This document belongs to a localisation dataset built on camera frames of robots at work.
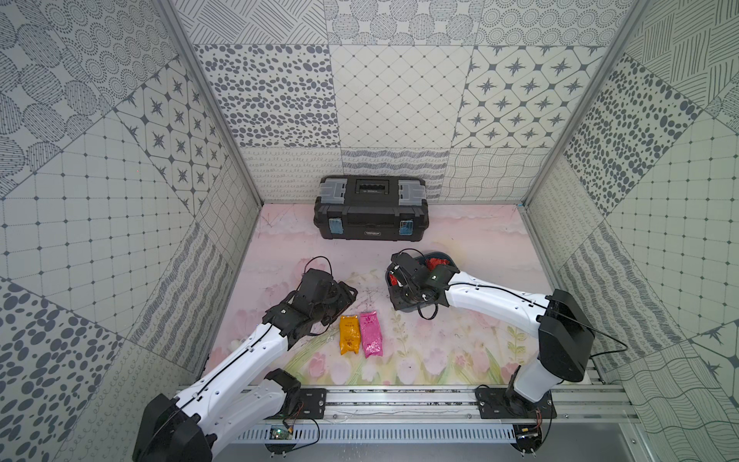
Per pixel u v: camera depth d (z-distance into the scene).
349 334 0.84
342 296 0.71
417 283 0.63
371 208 0.98
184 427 0.39
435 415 0.73
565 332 0.43
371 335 0.84
